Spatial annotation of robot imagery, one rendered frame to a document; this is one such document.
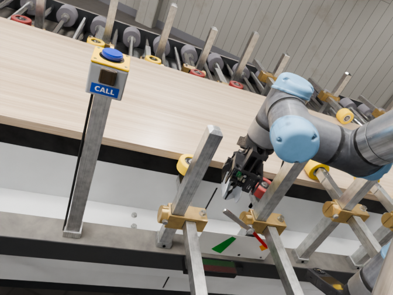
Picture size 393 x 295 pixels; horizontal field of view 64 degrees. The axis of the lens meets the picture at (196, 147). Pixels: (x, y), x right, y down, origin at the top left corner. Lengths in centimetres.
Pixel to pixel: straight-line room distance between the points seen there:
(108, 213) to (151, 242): 22
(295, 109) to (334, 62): 505
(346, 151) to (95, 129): 49
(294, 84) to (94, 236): 67
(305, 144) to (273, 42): 499
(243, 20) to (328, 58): 148
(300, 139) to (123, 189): 72
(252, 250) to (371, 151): 61
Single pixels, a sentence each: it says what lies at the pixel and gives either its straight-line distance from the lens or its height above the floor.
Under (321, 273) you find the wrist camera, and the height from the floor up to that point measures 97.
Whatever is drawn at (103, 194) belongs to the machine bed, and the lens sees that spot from 113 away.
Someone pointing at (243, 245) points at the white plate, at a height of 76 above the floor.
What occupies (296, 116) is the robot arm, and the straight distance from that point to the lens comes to 55.
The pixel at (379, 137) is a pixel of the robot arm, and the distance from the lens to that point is 55.
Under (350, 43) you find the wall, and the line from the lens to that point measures 559.
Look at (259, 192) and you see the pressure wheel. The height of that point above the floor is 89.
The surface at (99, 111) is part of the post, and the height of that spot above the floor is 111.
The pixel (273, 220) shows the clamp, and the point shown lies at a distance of 100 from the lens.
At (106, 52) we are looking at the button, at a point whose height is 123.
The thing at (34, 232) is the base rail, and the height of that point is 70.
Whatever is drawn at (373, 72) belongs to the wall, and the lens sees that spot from 577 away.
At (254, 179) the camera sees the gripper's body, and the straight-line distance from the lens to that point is 71.
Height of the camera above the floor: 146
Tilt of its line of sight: 31 degrees down
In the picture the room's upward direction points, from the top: 24 degrees clockwise
